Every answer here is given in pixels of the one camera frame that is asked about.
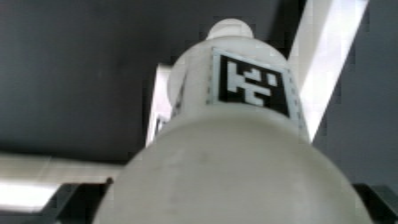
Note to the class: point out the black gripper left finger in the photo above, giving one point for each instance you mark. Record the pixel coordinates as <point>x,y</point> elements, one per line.
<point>69,208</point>

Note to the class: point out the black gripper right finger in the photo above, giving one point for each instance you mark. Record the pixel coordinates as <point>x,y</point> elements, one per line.
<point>380,202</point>

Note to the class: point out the white lamp bulb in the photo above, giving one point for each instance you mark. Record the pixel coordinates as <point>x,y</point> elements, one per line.
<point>229,171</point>

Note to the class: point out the white fence front wall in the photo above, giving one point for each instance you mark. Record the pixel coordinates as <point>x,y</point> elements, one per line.
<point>34,174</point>

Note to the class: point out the white fence wall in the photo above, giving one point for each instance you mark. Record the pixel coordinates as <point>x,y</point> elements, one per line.
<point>321,44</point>
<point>34,174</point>

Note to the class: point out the white fence right wall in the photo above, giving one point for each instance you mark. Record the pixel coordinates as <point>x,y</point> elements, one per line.
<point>321,44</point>

